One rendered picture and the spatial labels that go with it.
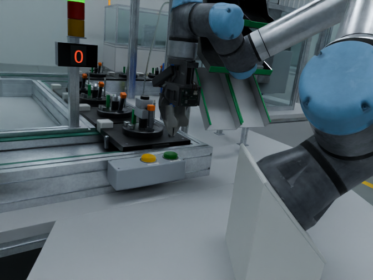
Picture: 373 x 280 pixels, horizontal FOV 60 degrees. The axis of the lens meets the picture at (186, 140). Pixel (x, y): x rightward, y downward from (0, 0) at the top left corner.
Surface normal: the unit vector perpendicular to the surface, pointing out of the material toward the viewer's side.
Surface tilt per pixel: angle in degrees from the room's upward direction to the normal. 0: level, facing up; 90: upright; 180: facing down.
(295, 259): 90
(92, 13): 90
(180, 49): 90
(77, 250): 0
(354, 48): 59
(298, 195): 66
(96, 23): 90
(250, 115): 45
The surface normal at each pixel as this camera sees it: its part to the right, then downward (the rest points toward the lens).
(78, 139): 0.55, 0.30
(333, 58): -0.54, -0.35
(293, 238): 0.04, 0.30
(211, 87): 0.35, -0.45
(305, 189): 0.06, -0.17
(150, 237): 0.10, -0.95
